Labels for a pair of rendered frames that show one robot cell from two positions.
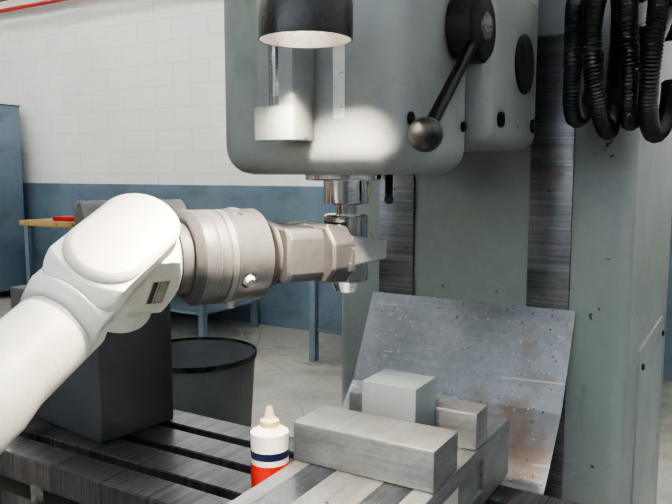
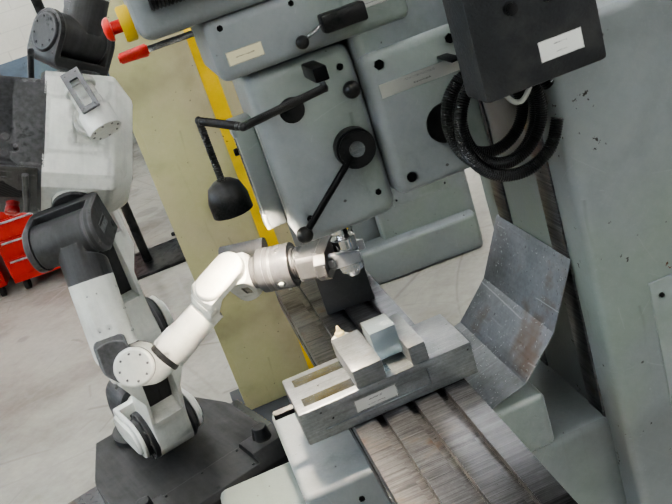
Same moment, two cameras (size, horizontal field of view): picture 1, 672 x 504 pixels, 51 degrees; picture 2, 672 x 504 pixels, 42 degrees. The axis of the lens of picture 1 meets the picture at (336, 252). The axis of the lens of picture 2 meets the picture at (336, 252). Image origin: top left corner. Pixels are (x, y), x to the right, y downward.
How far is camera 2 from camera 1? 1.34 m
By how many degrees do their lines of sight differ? 51
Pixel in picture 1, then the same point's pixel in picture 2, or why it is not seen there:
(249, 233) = (275, 264)
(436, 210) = not seen: hidden behind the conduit
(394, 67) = (291, 199)
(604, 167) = (558, 163)
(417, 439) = (356, 362)
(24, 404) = (184, 347)
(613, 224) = (571, 205)
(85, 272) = (199, 297)
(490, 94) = (395, 167)
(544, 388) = (550, 312)
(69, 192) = not seen: outside the picture
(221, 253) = (262, 275)
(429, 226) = not seen: hidden behind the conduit
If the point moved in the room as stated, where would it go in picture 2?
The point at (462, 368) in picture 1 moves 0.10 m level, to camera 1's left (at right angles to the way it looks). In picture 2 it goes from (522, 285) to (482, 281)
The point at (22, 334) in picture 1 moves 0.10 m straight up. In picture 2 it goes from (183, 322) to (164, 277)
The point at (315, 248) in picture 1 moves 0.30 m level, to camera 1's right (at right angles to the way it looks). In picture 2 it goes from (310, 266) to (433, 280)
